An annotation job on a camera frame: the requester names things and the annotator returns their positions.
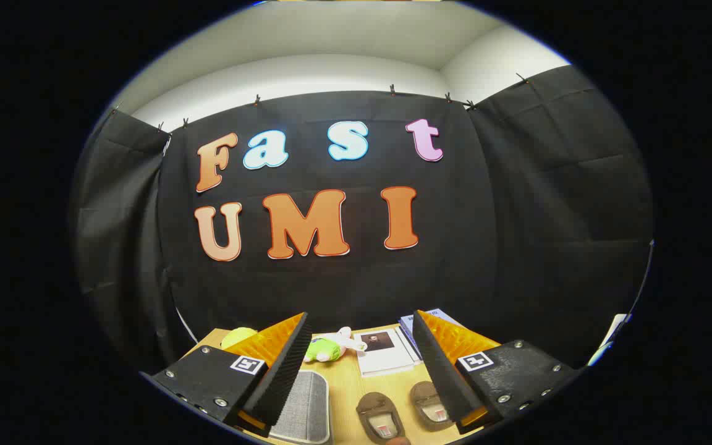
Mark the green and pink plush toy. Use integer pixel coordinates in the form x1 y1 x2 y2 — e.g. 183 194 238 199
303 326 369 363

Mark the yellow corn toy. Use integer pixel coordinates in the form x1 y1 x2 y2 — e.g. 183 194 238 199
221 327 259 350

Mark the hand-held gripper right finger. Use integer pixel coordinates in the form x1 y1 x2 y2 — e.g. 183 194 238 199
412 309 582 433

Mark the row of black clips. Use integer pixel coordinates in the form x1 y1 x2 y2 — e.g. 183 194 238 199
112 73 530 134

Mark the light blue book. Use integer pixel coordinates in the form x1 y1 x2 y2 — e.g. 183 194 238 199
399 308 463 337

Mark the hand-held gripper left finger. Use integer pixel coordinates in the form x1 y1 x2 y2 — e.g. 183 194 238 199
140 312 313 436

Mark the dark blue book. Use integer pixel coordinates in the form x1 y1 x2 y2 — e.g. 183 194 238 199
397 321 423 362

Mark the grey fabric storage box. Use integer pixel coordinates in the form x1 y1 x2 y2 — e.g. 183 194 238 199
268 371 332 444

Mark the brown fuzzy shoe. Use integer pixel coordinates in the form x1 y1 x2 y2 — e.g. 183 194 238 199
410 381 456 432
356 392 407 445

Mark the white book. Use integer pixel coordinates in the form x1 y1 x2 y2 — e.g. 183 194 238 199
354 329 422 378

